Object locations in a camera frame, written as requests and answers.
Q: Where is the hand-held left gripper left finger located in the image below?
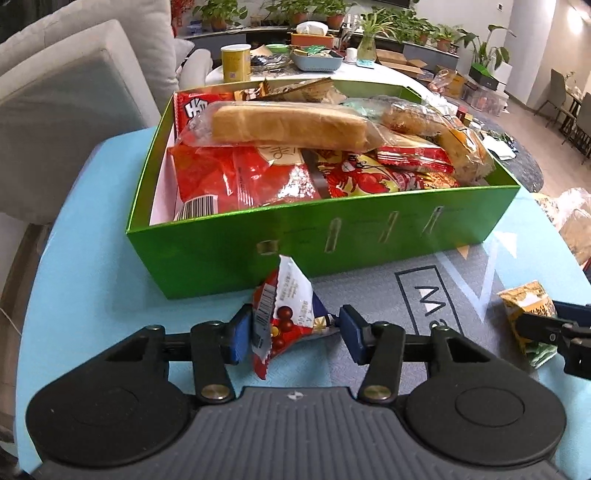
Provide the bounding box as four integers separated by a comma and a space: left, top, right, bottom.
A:
99, 305, 253, 402

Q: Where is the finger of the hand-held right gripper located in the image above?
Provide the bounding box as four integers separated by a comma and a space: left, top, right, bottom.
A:
516, 313, 591, 379
553, 302, 591, 321

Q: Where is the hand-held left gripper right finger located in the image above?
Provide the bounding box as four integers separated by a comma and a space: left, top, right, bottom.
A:
339, 305, 504, 402

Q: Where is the yellow green snack packet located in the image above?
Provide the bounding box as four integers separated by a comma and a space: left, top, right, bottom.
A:
498, 281, 559, 368

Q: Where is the red white chocolate ball packet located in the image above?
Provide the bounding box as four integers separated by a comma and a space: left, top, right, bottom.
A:
250, 255, 342, 380

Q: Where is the green cardboard box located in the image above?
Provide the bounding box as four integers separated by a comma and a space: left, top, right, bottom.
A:
126, 79, 522, 300

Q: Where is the yellow lobster snack packet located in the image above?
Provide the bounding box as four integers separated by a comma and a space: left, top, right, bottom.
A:
314, 150, 458, 199

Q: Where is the large red translucent snack packet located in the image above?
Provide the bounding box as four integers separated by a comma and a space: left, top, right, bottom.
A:
168, 143, 321, 220

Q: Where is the long red snack packet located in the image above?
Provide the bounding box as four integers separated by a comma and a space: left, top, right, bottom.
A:
374, 145, 455, 174

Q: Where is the yellow cake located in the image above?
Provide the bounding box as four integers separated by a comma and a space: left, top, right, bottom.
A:
434, 124, 496, 185

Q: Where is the long bread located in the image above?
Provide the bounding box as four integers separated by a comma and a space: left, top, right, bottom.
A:
178, 102, 384, 153

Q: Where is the brown pastry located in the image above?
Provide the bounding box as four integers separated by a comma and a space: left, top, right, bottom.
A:
379, 98, 451, 137

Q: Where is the brown foil snack packet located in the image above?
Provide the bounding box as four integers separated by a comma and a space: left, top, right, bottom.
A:
256, 78, 347, 104

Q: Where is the crumpled clear plastic bag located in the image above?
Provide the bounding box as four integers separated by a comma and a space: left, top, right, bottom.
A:
536, 187, 591, 268

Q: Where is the dark marble round table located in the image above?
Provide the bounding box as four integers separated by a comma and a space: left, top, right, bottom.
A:
455, 106, 544, 195

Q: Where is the light blue printed table mat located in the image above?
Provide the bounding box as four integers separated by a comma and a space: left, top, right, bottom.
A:
16, 127, 591, 480

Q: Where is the white paper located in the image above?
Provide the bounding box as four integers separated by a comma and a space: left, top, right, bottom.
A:
485, 134, 515, 160

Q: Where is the grey dining chair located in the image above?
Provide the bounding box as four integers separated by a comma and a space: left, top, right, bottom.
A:
566, 92, 591, 162
536, 69, 571, 127

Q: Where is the black green box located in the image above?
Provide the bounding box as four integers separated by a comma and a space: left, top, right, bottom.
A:
468, 65, 499, 90

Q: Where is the white round table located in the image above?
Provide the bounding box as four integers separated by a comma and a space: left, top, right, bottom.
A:
205, 60, 432, 93

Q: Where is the yellow can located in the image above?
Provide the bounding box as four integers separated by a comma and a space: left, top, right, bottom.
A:
221, 45, 252, 84

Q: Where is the blue tray basket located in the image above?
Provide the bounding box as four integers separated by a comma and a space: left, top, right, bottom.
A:
291, 47, 345, 72

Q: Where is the pile of dark foil wrappers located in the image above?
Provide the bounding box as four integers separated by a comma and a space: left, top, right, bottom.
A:
249, 51, 296, 72

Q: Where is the open cardboard box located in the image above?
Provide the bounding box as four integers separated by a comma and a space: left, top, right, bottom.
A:
376, 48, 437, 79

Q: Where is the tall leafy plant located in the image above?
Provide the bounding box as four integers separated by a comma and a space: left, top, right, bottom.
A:
455, 23, 515, 79

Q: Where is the glass vase with plant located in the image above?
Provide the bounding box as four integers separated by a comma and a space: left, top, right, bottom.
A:
358, 11, 393, 63

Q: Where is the orange tissue box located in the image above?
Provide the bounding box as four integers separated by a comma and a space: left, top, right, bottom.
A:
290, 23, 337, 49

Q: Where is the grey armchair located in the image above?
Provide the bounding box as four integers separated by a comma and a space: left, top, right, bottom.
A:
0, 0, 213, 227

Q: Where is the potted green plant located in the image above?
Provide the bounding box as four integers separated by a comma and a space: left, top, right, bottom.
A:
314, 0, 356, 28
392, 9, 435, 47
263, 0, 319, 26
431, 25, 462, 52
194, 0, 247, 32

